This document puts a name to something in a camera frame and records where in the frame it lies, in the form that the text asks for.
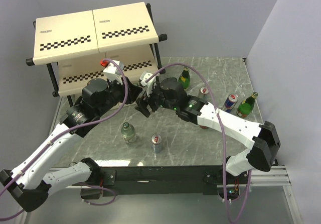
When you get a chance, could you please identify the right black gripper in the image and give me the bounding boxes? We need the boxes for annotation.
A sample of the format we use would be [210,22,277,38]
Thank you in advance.
[134,83,178,118]

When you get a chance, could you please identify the blue energy drink can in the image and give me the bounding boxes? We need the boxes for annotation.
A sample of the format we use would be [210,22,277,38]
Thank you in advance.
[223,94,238,113]

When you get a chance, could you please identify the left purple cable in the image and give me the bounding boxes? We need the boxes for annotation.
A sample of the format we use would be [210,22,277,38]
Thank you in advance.
[0,58,129,221]

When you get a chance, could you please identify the aluminium rail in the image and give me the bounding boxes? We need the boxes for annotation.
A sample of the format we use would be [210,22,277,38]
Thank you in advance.
[217,165,291,187]

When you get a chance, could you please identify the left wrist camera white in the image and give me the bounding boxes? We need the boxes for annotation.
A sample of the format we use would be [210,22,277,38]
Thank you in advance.
[100,59,122,83]

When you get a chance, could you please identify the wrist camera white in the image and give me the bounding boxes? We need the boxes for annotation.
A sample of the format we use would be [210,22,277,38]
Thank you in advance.
[100,59,122,83]
[139,71,154,97]

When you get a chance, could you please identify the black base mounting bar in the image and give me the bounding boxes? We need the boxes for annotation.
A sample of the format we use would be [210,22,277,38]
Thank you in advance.
[82,158,248,196]

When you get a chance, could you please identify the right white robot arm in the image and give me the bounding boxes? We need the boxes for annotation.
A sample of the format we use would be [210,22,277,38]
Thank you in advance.
[136,73,280,183]

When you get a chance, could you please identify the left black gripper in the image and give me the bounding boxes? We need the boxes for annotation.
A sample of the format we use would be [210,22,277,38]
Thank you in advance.
[95,74,142,117]

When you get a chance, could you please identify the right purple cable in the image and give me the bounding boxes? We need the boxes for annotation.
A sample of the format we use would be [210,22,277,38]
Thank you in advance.
[147,63,252,224]

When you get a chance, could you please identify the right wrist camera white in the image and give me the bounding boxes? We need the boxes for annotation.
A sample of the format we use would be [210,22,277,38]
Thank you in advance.
[139,71,154,97]

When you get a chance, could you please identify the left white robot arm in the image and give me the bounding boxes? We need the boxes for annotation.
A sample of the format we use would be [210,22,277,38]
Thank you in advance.
[1,78,142,212]

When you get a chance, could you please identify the beige three-tier shelf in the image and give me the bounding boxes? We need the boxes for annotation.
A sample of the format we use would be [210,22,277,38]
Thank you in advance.
[26,2,168,104]

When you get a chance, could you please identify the silver energy drink can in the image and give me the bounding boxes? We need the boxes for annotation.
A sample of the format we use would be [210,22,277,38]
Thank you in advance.
[151,134,163,154]
[198,86,209,99]

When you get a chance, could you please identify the green glass bottle right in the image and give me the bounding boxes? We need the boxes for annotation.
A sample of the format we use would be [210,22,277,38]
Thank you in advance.
[237,92,259,118]

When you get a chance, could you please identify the purple cable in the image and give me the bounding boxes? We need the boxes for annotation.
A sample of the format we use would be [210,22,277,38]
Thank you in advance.
[0,58,129,221]
[147,63,252,224]

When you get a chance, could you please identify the clear soda water bottle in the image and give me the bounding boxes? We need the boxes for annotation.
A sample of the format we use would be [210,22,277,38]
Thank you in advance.
[121,122,136,144]

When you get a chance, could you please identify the green glass bottle back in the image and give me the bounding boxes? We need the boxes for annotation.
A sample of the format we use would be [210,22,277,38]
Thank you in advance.
[178,67,191,91]

